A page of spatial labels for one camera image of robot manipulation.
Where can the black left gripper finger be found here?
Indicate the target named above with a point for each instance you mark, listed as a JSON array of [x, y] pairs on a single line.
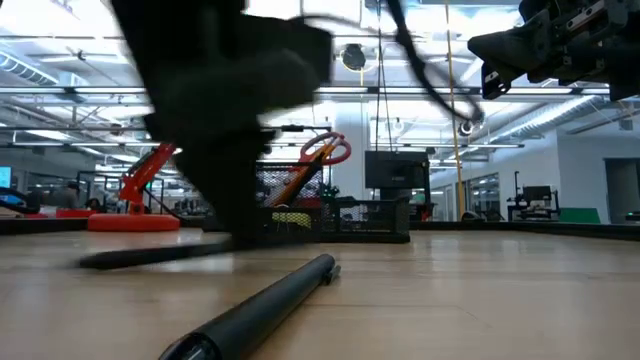
[[210, 195], [245, 195]]

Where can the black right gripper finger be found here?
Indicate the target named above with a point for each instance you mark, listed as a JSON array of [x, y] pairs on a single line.
[[515, 50], [500, 85]]

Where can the orange pencil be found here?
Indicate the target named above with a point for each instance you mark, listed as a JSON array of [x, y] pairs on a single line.
[[322, 152], [290, 192]]

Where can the small yellow-green eraser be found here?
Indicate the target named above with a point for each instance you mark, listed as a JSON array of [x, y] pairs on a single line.
[[292, 220]]

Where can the black pen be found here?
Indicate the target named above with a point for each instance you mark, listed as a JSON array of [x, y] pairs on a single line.
[[150, 256], [260, 315], [307, 189]]

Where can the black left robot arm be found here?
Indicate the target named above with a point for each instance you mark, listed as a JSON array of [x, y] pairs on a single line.
[[175, 25]]

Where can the black mesh desk organizer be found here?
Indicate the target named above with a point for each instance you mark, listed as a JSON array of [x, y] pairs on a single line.
[[370, 220]]

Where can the red desk lamp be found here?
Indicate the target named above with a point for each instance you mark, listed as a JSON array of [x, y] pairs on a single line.
[[132, 222]]

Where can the black workstation with monitors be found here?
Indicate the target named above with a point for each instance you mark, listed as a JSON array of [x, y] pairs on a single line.
[[535, 194]]

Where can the person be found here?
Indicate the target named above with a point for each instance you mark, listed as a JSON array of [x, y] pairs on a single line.
[[92, 204], [67, 197]]

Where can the black monitor on stand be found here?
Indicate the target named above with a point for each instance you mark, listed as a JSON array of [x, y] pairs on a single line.
[[395, 167]]

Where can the red flat object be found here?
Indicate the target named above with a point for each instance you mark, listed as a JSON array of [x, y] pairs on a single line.
[[72, 213]]

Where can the green panel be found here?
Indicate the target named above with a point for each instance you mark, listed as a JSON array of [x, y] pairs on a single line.
[[580, 216]]

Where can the black and blue machine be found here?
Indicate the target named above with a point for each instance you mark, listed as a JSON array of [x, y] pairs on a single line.
[[20, 202]]

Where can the blue-lit monitor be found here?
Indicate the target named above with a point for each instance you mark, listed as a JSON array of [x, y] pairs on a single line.
[[5, 177]]

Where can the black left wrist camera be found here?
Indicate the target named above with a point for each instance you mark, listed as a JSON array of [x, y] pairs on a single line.
[[290, 50]]

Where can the black metal table frame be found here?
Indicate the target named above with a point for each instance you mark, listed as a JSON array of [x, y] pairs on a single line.
[[500, 227]]

